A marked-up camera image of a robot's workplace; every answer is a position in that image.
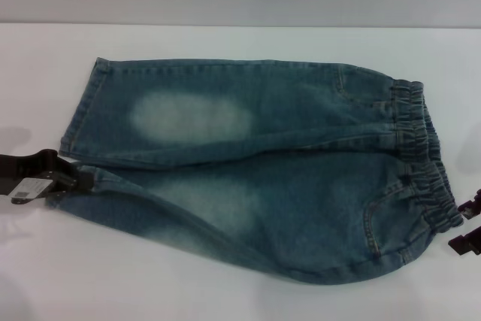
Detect blue denim shorts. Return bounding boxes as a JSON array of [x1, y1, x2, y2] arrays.
[[56, 56, 465, 286]]

